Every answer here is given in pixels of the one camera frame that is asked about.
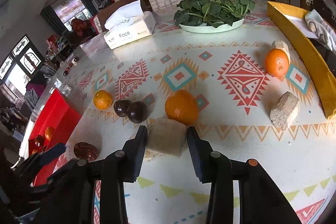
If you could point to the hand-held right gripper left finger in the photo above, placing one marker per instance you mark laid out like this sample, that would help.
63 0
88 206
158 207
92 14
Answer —
138 150

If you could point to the beige rice cake block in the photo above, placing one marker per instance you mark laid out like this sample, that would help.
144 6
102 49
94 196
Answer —
284 111
165 138
282 45

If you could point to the patterned cloth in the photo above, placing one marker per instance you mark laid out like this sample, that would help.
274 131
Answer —
321 27

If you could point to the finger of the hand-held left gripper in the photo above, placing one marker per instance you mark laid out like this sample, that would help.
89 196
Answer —
53 151
59 171

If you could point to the dark red wrinkled fruit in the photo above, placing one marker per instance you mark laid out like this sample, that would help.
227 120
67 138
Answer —
86 151

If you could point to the white plate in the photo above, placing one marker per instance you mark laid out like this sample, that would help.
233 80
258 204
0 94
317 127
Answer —
210 29

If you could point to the white paper sheet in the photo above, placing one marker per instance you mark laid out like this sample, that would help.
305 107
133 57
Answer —
298 23

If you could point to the red box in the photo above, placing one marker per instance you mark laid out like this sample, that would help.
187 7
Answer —
60 113

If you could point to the green spinach leaves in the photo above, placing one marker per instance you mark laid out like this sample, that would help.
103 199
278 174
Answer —
210 10

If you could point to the patterned tablecloth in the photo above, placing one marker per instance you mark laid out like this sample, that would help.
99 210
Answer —
236 150

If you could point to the window with dark curtains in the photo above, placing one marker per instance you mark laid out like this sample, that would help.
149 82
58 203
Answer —
71 10

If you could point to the red decoration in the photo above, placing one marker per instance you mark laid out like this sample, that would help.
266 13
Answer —
78 27

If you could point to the yellow box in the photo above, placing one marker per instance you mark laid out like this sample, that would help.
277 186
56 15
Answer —
296 37

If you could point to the large orange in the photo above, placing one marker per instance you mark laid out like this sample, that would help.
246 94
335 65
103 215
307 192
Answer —
181 107

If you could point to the dark purple passion fruit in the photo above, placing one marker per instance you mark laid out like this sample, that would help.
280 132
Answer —
121 107
137 112

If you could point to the black framed window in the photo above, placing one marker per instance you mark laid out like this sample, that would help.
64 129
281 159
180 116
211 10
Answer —
23 61

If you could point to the white tissue pack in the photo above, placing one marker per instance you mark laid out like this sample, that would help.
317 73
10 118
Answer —
131 32

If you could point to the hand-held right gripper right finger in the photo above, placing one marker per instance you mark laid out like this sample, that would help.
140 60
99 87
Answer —
195 153

